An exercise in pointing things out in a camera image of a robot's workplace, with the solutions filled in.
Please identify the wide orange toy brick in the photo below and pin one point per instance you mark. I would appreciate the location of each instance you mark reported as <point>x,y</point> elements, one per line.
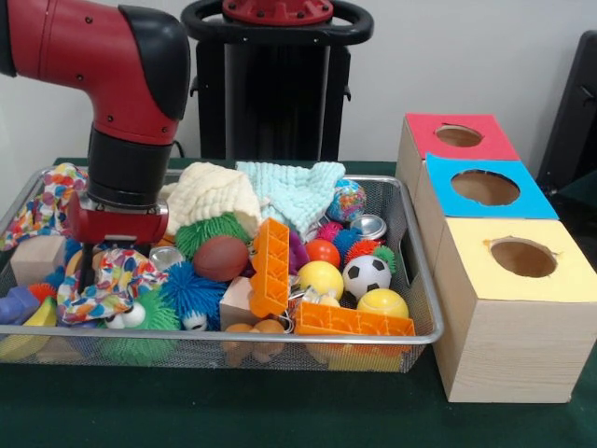
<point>354,322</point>

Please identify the mint green cloth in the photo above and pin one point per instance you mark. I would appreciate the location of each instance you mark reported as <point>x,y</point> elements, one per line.
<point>294,196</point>

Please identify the black chair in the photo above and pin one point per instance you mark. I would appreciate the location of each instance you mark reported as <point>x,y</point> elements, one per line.
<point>573,116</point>

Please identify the colourful spotted cloth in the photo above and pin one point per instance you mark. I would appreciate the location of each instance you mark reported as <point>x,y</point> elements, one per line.
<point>112,284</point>
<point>42,205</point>

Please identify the blue globe ball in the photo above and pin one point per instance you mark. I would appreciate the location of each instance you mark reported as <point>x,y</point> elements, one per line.
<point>346,200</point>

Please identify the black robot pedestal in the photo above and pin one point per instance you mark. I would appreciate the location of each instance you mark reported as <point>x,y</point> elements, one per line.
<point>275,102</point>

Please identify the long orange toy brick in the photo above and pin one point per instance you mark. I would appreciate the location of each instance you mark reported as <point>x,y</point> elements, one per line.
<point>270,266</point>

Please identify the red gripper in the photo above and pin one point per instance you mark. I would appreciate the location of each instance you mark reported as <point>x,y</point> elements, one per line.
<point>116,226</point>

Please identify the wooden box with three holes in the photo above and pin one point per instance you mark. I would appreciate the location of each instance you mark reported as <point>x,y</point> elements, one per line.
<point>513,336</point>

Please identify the shallow metal mesh bin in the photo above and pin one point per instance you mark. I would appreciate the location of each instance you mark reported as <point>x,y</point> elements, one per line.
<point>420,280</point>

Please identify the cream muslin cloth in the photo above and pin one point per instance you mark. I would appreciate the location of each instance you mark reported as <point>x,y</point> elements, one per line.
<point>210,196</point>

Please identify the brown toy football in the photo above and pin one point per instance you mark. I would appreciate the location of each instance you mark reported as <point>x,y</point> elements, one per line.
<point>220,258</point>

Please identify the green spiky ball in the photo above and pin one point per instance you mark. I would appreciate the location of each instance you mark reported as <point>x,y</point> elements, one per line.
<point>205,233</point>

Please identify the black and white soccer ball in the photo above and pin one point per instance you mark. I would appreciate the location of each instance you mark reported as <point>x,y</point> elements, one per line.
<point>366,275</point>

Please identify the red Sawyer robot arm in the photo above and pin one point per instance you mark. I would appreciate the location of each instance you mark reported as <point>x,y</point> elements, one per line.
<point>116,60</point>

